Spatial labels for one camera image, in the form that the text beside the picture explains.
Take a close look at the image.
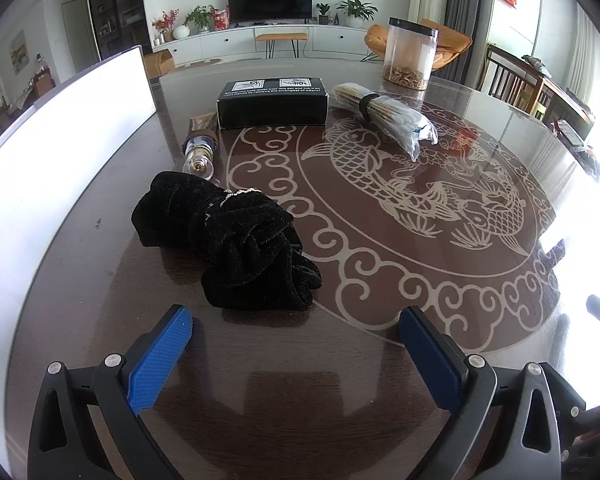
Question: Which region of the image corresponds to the brown cardboard box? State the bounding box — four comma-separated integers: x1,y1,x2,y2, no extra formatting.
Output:
143,52,176,80

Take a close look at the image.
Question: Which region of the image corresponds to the black velvet scrunchie thin chain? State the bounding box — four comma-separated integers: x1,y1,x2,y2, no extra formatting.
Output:
131,170,322,312

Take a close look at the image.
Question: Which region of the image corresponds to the pack of cotton swabs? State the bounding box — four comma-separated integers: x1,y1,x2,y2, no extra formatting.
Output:
327,82,439,162

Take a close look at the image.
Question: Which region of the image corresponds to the white board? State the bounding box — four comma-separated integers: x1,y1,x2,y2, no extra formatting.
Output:
0,45,159,461

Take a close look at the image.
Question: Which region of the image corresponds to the large leafy potted plant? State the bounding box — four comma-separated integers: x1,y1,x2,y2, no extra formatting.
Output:
335,0,380,29

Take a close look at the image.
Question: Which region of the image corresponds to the black cardboard box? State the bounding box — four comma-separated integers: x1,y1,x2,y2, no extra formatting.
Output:
215,77,329,130

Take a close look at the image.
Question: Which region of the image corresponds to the wooden chair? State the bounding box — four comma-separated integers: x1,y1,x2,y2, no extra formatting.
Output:
482,43,547,112

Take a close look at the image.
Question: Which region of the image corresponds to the orange stool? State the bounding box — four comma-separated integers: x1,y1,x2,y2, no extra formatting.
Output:
253,32,309,57

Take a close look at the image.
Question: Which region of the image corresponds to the orange lounge chair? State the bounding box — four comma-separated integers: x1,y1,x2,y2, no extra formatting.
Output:
363,18,474,82

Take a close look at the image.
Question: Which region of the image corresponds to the bushy green potted plant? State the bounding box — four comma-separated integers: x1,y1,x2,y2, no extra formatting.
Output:
183,5,215,34

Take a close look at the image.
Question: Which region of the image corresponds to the framed wall painting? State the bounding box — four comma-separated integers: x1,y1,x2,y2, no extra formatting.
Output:
8,30,29,76

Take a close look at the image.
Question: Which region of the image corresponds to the grey curtain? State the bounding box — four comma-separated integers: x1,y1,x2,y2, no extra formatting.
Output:
444,0,497,92

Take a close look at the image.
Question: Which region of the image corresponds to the glass bottle with brown sleeve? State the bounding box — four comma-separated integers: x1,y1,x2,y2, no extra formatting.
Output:
182,115,220,181

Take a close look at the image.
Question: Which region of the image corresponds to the white television console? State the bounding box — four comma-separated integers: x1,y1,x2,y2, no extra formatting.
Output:
152,24,382,67

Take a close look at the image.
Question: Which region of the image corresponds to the wooden side table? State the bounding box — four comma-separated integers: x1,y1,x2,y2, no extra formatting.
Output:
532,67,597,141

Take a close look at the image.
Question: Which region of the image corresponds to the clear plastic jar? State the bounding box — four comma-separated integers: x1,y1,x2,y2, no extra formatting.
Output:
382,17,439,91

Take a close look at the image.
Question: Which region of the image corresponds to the red flower bouquet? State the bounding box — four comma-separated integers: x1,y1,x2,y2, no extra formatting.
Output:
151,9,180,44

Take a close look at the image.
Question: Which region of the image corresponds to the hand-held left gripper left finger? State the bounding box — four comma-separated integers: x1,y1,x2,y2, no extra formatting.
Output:
28,304,194,480

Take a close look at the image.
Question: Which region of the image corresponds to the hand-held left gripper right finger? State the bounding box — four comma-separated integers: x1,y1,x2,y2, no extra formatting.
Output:
399,306,563,480

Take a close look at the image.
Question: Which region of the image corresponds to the flat screen television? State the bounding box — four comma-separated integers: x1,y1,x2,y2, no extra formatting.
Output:
226,0,314,26

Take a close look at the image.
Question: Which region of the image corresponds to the dark glass bookcase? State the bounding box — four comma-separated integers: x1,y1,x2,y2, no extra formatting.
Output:
84,0,151,59

